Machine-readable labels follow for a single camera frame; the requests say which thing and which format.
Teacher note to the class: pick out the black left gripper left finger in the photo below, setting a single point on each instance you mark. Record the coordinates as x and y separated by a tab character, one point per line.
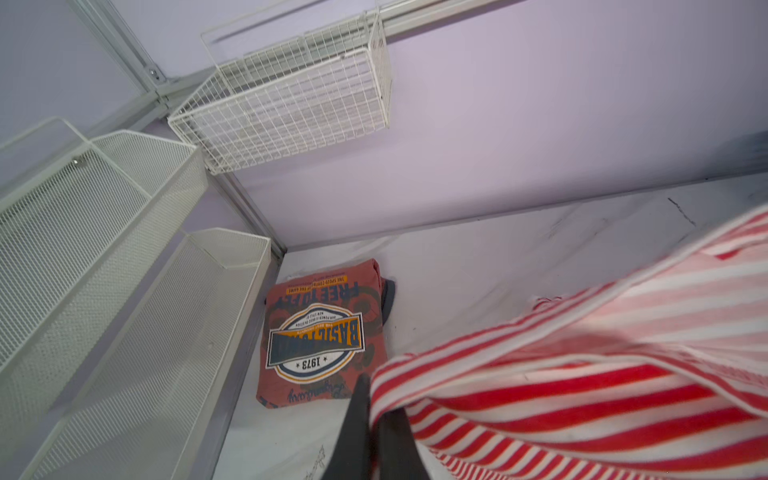
351	457

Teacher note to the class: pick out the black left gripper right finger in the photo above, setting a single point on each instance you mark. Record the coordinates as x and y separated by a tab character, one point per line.
398	457

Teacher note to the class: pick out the red white striped tank top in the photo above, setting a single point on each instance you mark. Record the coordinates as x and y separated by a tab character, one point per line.
660	375

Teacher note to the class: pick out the folded red graphic tank top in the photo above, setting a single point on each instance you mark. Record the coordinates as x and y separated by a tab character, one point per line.
321	332

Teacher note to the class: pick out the white mesh wall shelf lower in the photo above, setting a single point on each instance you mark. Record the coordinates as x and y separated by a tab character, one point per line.
144	410

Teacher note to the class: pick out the white mesh wall shelf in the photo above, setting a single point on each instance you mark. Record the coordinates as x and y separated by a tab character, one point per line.
76	239
144	410

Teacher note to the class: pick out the white mesh wall shelf upper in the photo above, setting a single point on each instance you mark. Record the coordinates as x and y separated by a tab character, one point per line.
76	239

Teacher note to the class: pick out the white wire wall basket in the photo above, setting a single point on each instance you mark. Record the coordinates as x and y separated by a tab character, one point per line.
324	87

